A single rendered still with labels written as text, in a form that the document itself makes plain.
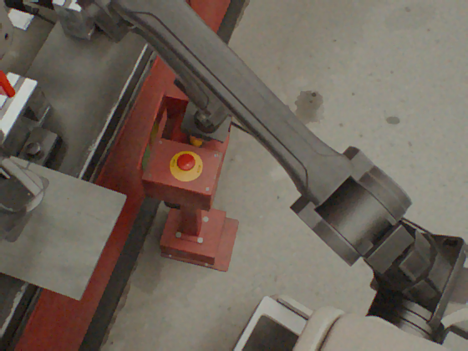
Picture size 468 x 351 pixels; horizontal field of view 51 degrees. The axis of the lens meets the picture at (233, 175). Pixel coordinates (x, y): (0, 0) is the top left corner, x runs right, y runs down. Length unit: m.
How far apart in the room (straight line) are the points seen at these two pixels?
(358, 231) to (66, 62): 0.77
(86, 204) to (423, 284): 0.52
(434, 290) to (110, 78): 0.76
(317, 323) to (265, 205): 1.43
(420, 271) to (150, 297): 1.31
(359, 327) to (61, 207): 0.54
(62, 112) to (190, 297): 0.94
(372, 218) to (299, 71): 1.66
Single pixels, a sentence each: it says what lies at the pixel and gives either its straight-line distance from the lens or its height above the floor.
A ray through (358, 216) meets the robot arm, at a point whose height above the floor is 1.27.
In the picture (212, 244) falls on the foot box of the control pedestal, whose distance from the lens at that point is 1.71.
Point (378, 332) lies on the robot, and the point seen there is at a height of 1.35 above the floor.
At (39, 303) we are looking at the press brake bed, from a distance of 1.07.
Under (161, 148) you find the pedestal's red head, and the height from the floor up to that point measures 0.78.
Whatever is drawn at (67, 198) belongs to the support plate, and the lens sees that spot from 0.85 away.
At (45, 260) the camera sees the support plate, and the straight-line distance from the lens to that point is 0.83.
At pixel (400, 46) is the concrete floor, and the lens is 2.39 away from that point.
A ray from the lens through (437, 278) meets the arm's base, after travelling 0.62.
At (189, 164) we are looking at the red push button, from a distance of 1.05.
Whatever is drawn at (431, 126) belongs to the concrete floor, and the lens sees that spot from 2.22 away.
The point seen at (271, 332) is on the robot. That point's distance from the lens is 0.74.
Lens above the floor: 1.77
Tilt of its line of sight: 68 degrees down
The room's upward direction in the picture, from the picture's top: 9 degrees clockwise
